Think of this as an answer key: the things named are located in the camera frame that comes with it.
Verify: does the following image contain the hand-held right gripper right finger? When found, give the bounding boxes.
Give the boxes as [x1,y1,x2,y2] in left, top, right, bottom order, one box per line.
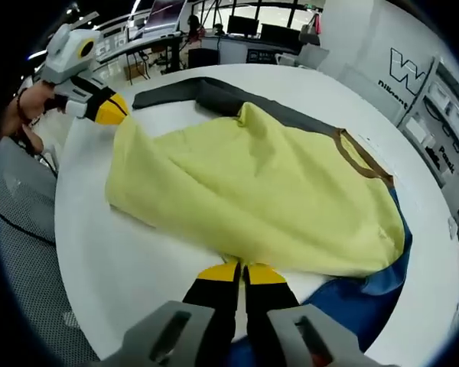
[243,263,372,367]

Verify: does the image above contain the grey mesh office chair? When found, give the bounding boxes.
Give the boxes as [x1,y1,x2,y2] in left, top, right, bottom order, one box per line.
[0,137,100,362]

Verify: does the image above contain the pink and grey hanging bags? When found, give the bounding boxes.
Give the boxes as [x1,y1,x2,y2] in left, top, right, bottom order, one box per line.
[300,13,324,45]

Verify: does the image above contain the black cable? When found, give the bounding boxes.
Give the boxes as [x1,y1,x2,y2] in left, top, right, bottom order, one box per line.
[0,206,58,245]

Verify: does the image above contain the white office desk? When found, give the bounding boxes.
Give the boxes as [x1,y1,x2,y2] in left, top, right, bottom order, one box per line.
[95,32,184,77]

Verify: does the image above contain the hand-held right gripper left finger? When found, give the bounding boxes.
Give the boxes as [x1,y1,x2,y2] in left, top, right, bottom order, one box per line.
[103,261,241,367]

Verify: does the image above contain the black cabinet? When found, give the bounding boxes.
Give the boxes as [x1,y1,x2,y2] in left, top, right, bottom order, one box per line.
[187,48,219,70]

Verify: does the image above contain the yellow blue grey garment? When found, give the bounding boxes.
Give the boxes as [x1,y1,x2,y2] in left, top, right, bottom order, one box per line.
[105,76,414,367]

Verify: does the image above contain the cardboard box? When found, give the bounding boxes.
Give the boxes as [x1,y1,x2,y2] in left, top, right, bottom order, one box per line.
[124,63,152,81]

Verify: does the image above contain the large display screen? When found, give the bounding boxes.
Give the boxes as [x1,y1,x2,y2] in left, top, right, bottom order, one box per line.
[143,0,188,35]

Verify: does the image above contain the grey metal shelving rack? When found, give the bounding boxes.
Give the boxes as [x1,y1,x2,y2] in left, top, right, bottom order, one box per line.
[397,57,459,230]

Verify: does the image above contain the person's left hand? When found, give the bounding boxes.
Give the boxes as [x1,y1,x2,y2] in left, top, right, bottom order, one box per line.
[21,82,68,127]

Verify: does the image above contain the black computer monitor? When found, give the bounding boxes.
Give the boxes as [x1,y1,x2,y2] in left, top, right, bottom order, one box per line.
[227,15,260,38]
[260,23,303,47]

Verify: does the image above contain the dark bead bracelet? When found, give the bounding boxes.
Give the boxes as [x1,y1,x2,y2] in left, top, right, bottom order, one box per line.
[15,88,35,127]

